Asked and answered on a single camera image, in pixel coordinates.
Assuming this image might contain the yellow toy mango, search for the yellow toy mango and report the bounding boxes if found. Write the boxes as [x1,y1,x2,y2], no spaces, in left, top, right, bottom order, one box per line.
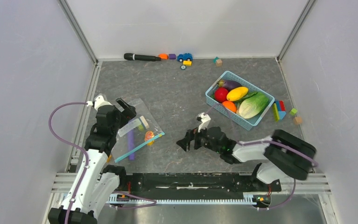
[226,87,248,102]

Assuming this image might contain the white cable duct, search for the white cable duct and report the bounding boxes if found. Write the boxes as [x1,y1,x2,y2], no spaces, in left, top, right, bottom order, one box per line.
[106,194,256,205]

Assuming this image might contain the red toy apple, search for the red toy apple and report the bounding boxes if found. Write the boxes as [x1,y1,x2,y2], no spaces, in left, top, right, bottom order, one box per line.
[213,87,229,103]

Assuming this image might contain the purple toy eggplant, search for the purple toy eggplant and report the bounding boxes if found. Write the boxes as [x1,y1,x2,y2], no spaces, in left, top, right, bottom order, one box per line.
[217,79,242,91]

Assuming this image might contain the purple toy block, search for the purple toy block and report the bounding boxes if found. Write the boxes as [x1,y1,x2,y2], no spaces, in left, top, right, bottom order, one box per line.
[168,54,177,60]

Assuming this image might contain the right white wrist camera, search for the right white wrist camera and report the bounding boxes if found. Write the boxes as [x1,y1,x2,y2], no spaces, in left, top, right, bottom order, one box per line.
[196,112,211,133]

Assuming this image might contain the green white toy block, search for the green white toy block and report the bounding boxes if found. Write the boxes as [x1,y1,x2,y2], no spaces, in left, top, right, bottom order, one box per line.
[138,116,150,131]

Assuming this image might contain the green toy cucumber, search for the green toy cucumber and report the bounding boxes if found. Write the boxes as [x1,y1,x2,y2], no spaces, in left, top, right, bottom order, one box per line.
[234,91,258,104]

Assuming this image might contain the green toy cabbage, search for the green toy cabbage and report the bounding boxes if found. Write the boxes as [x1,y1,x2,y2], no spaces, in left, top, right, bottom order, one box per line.
[237,93,269,119]

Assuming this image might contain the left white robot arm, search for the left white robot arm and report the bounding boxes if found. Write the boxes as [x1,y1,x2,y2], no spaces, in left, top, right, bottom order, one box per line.
[48,95,136,224]

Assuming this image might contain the purple toy cylinder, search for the purple toy cylinder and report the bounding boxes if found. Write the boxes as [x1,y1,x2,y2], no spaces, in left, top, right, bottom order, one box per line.
[127,129,135,161]

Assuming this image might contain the light blue plastic basket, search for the light blue plastic basket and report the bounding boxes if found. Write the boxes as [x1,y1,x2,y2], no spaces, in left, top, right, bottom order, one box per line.
[205,70,275,131]

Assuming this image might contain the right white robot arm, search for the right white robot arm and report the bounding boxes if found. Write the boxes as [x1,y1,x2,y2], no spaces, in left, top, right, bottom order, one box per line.
[176,126,318,190]

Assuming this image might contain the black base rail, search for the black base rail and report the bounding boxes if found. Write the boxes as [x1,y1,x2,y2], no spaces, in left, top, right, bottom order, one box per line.
[117,173,282,200]

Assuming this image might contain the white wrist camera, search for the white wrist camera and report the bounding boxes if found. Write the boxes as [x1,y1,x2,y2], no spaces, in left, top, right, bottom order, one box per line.
[196,112,211,133]
[93,94,112,111]

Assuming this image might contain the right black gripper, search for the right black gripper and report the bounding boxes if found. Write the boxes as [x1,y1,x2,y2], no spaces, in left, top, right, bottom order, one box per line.
[176,122,221,154]

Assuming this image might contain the blue toy car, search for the blue toy car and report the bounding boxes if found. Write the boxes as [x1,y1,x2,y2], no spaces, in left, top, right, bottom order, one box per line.
[177,53,193,63]

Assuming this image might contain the orange toy fruit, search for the orange toy fruit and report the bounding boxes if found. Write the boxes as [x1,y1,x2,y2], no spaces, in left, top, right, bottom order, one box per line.
[222,100,237,113]

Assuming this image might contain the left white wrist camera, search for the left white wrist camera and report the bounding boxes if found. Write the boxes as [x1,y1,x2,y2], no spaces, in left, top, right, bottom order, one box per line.
[93,94,112,111]

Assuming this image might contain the orange toy block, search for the orange toy block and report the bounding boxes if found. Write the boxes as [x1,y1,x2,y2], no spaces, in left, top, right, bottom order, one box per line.
[158,54,169,60]

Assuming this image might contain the wooden small cube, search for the wooden small cube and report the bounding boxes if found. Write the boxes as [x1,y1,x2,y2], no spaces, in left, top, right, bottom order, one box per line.
[293,117,303,125]

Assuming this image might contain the teal and wood cubes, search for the teal and wood cubes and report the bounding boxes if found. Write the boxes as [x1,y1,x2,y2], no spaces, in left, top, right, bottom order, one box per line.
[213,57,222,67]

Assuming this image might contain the orange yellow small toy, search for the orange yellow small toy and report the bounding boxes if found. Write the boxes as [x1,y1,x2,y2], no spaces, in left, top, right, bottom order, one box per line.
[145,131,155,146]

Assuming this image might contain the green small cube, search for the green small cube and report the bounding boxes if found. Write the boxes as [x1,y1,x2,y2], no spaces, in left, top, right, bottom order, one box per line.
[289,108,298,116]

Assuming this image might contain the black microphone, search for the black microphone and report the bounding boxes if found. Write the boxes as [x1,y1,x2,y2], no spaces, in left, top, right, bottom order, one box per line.
[124,53,162,62]

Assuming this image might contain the yellow toy block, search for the yellow toy block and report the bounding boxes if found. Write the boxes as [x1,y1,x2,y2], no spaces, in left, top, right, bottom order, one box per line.
[183,61,192,66]

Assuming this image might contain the multicolour block stack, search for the multicolour block stack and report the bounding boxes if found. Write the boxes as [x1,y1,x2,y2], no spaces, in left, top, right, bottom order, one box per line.
[273,100,287,122]

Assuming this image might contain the clear zip top bag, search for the clear zip top bag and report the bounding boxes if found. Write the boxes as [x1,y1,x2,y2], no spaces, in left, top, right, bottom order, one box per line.
[111,98,165,163]

